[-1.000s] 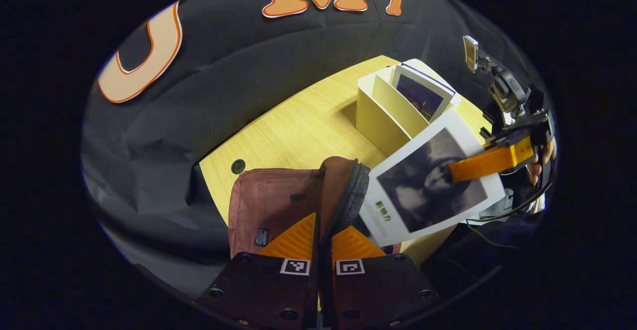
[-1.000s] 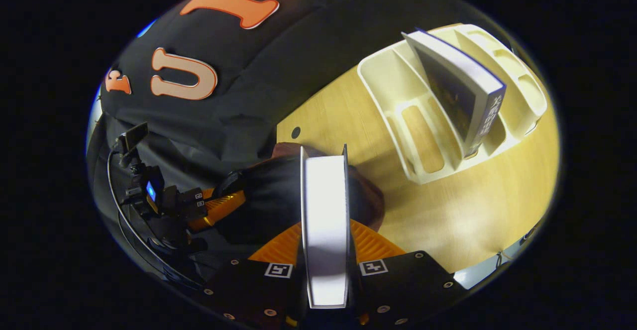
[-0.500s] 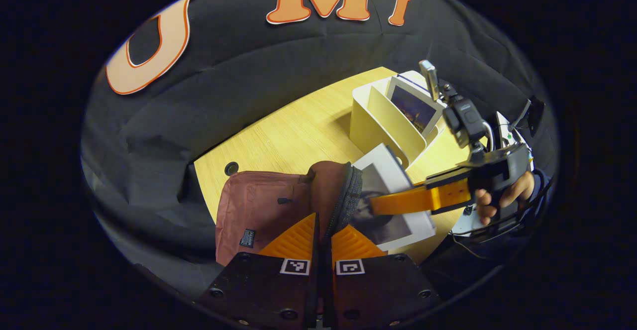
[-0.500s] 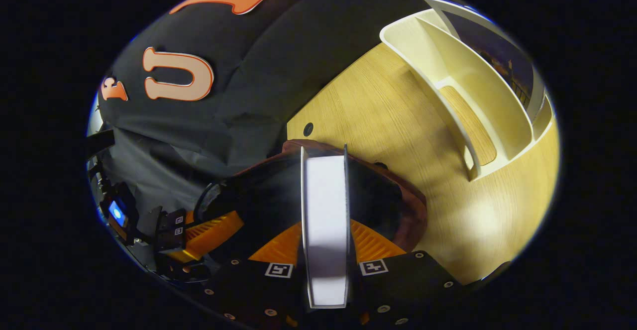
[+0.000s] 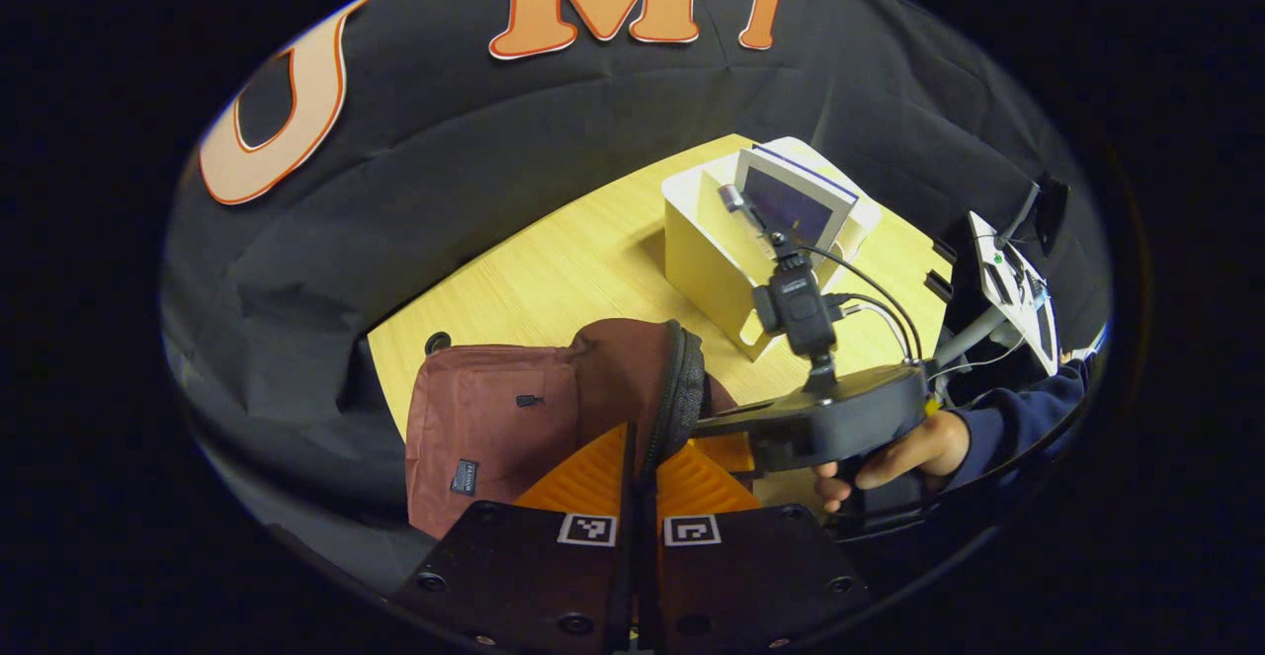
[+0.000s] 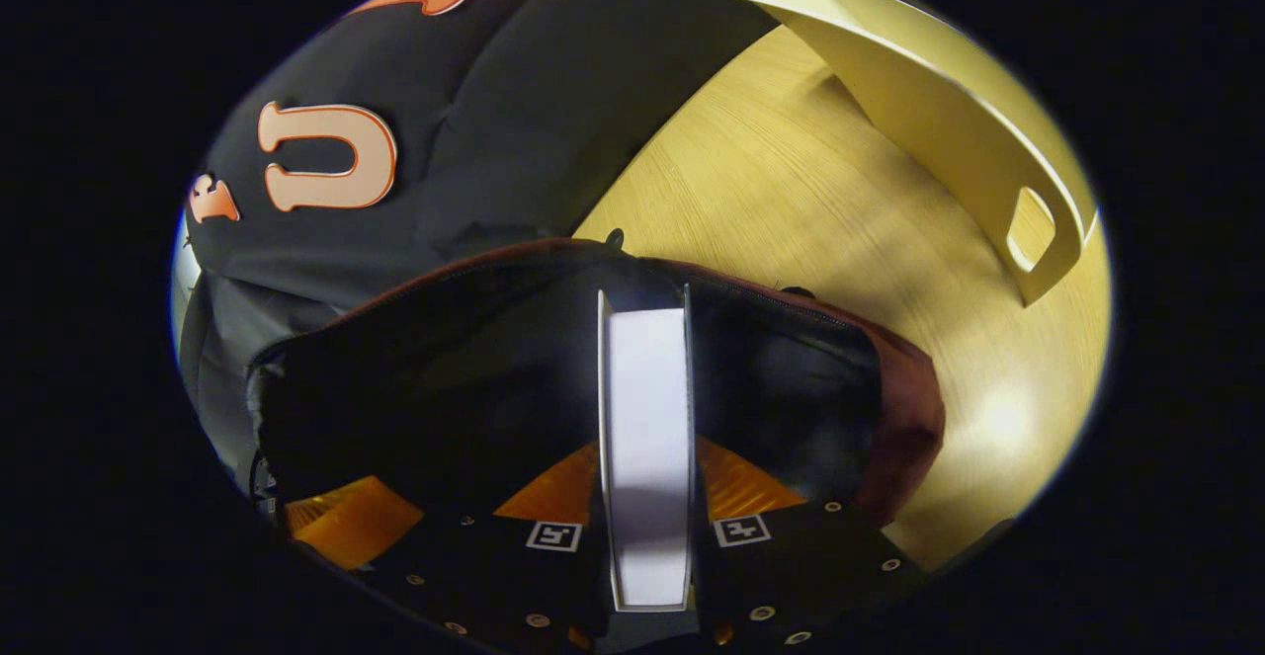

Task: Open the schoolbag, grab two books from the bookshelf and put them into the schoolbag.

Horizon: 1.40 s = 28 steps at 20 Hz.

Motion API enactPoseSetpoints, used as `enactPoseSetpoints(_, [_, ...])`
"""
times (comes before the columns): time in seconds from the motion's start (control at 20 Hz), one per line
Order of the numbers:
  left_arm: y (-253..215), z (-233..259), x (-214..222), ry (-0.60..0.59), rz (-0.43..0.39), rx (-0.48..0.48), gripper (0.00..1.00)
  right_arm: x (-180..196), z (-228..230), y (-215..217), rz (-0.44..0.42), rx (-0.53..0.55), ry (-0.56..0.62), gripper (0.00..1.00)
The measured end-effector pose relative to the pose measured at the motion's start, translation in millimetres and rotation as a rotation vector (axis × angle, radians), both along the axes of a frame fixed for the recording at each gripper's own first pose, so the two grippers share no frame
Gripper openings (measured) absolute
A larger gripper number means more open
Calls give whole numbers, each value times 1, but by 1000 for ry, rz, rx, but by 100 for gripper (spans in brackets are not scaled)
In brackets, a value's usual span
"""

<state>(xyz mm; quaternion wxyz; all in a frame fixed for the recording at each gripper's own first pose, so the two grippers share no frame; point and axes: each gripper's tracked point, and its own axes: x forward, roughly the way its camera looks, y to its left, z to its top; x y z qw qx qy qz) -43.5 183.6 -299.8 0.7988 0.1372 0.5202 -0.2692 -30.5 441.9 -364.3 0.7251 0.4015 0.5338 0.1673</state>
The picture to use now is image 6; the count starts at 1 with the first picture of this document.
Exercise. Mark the maroon schoolbag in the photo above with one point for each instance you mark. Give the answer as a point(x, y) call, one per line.
point(445, 378)

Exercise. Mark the white paperback book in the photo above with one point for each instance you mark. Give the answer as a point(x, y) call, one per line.
point(647, 438)

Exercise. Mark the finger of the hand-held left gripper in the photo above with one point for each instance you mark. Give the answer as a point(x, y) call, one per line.
point(346, 527)

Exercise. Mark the white plastic bookshelf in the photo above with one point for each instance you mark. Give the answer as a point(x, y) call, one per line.
point(939, 112)

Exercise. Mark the black table grommet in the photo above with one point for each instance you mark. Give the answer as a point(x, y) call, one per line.
point(615, 237)

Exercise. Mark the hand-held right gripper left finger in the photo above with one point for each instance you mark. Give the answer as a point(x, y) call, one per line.
point(514, 576)

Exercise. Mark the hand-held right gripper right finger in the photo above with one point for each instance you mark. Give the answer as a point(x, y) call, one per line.
point(791, 566)

